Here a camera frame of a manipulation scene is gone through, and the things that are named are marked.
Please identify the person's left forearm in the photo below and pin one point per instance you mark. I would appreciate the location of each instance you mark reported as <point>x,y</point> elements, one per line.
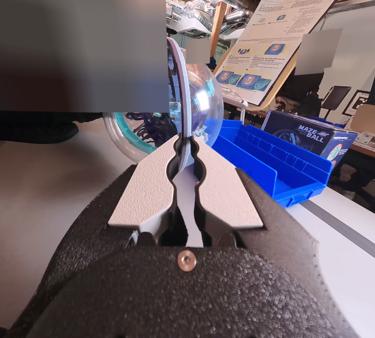
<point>35,127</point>

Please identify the instruction sheet clipboard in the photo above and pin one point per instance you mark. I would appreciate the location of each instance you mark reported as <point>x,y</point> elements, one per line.
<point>275,39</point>

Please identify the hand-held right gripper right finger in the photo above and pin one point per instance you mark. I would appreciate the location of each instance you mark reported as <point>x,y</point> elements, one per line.
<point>228,194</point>

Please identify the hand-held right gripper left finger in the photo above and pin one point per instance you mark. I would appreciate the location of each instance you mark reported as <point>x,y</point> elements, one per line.
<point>143,194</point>

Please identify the tablet on stand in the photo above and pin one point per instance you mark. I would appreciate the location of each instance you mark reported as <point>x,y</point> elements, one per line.
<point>336,96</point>

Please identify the dark blue maze ball box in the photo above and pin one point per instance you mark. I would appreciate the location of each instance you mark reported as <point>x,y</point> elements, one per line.
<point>307,134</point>

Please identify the clear maze ball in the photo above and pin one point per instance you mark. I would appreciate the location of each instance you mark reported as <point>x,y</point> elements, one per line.
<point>199,103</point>

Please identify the blue plastic bin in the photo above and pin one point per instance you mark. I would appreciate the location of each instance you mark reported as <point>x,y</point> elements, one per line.
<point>263,159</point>

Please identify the black and white marker tag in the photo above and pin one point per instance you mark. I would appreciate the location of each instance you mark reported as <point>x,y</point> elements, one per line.
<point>356,103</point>

